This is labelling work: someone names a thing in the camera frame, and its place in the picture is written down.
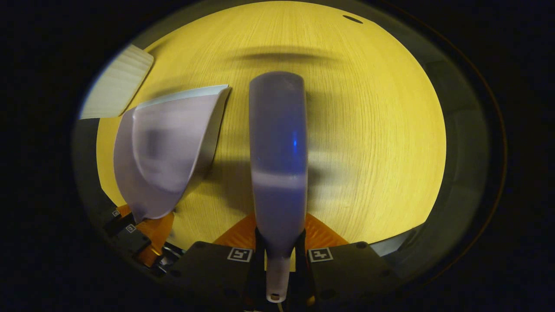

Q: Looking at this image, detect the wooden desktop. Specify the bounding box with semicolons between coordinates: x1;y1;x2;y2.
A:
96;0;447;273

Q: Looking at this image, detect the small grey dustpan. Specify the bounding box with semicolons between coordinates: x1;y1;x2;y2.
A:
113;84;232;224

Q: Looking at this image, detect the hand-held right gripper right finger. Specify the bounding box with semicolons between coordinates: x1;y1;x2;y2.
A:
298;212;400;306

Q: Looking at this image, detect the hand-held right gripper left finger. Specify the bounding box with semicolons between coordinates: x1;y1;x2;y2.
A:
170;212;261;305

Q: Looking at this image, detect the white ribbed garbage bin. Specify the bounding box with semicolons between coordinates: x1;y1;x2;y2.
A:
79;43;155;120

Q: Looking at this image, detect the small grey broom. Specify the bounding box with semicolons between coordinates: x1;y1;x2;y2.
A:
248;71;310;303

